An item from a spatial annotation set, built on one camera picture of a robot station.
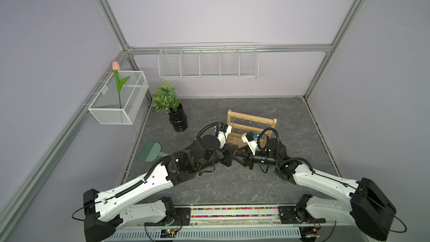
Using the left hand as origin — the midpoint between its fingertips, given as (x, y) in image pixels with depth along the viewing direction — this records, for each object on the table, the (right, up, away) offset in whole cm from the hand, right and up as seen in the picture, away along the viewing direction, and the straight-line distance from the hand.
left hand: (238, 149), depth 64 cm
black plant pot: (-32, +11, +32) cm, 46 cm away
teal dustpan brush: (-48, -7, +30) cm, 57 cm away
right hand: (-2, -4, +9) cm, 10 cm away
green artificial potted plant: (-35, +21, +20) cm, 46 cm away
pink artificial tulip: (-56, +28, +16) cm, 64 cm away
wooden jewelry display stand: (+4, +8, +19) cm, 21 cm away
